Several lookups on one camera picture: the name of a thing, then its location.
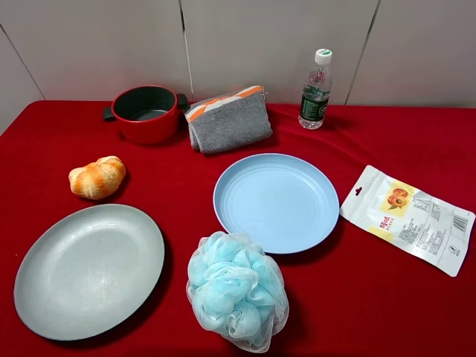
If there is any red tablecloth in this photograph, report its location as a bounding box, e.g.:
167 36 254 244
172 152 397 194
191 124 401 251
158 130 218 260
1 100 475 356

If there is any toy bread croissant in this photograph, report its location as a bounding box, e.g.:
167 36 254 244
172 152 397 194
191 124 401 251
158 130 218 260
68 155 126 200

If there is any white dried apricot snack pouch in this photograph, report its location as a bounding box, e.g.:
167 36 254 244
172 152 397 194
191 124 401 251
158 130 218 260
340 165 475 277

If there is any red pot with black handles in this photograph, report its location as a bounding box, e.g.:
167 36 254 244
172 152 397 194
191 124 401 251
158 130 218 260
103 86 190 145

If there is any blue mesh bath loofah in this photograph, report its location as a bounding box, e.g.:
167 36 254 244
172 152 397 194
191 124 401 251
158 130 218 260
186 231 289 353

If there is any clear water bottle green label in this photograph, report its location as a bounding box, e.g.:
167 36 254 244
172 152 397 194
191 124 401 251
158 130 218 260
298 48 332 130

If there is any light blue round plate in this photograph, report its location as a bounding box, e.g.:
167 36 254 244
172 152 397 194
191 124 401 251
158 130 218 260
213 153 340 254

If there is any grey-green oval plate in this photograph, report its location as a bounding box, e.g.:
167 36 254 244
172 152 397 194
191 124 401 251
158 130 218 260
13 204 165 341

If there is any grey orange folded towel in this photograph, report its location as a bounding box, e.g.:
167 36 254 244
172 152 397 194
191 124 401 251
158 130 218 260
185 86 273 154

